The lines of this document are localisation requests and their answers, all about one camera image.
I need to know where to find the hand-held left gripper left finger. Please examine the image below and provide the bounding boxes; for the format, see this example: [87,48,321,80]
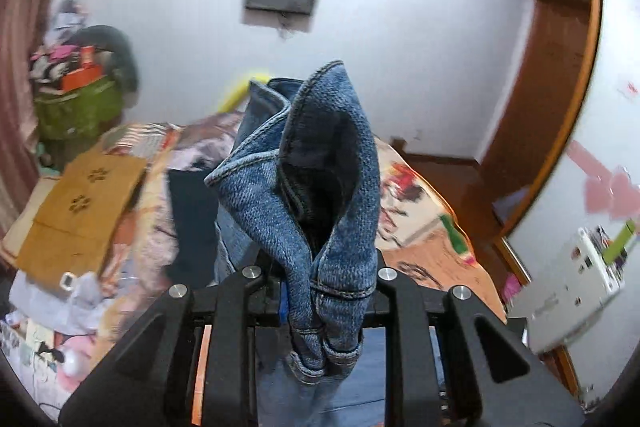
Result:
[57,264,282,427]

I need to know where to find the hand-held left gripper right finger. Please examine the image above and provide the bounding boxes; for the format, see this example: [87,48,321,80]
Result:
[361,252,587,427]

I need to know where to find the blue jeans pants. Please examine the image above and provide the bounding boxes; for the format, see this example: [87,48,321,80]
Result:
[204,61,446,427]

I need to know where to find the dark folded cloth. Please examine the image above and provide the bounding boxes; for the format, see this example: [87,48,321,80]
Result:
[166,167,223,290]

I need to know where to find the pink floor item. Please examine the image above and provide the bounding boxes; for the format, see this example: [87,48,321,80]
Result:
[502,273,522,309]

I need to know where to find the white box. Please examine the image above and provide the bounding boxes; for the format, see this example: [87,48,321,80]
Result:
[526,226,627,351]

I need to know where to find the wooden lap desk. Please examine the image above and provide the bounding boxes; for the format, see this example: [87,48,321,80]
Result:
[15,152,149,288]

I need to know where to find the white paper clutter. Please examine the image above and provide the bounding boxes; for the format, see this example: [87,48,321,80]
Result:
[0,269,128,410]

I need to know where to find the beige bedside table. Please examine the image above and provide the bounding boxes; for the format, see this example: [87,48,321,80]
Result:
[0,176,63,259]

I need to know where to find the pink heart stickers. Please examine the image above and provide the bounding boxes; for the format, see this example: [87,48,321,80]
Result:
[566,141,640,219]

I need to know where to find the green storage bag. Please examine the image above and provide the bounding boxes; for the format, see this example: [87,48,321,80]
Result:
[34,77,127,144]

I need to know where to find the grey plush pillow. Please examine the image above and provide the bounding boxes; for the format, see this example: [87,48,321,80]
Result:
[75,25,142,108]

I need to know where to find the large orange box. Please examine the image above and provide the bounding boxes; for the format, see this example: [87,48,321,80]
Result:
[61,66,107,92]

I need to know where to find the pile of clothes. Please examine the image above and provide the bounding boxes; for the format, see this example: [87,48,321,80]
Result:
[27,0,108,82]

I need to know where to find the striped curtain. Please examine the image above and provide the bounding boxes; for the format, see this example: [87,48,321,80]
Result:
[0,0,98,253]

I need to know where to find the white wardrobe door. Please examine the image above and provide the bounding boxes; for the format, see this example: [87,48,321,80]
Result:
[502,0,640,410]

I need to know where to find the black monitor cable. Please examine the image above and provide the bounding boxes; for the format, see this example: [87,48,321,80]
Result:
[276,12,297,41]

